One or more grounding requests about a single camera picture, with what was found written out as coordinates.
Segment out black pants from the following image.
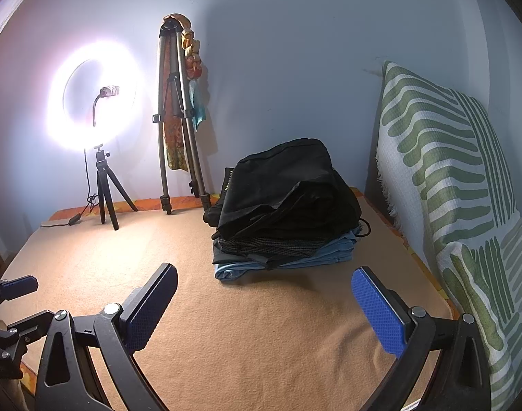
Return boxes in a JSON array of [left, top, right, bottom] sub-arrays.
[[203, 138, 361, 241]]

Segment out light blue folded garment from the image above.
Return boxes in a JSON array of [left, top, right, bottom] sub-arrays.
[[213, 228, 363, 282]]

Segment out black mesh folded garment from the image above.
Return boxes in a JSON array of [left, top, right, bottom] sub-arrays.
[[214, 238, 334, 261]]

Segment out small black tripod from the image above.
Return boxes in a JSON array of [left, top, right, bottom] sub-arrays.
[[95, 145, 138, 231]]

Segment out black yellow folded garment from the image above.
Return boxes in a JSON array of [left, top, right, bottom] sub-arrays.
[[220, 167, 234, 200]]

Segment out green white patterned pillow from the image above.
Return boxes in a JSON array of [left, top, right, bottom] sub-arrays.
[[376, 61, 522, 410]]

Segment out colourful scarf on tripod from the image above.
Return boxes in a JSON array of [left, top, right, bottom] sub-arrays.
[[159, 13, 206, 173]]

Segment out tall grey tripod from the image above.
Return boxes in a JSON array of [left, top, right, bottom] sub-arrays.
[[153, 13, 211, 213]]

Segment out ring light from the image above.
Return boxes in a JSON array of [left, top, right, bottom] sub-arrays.
[[44, 38, 152, 152]]

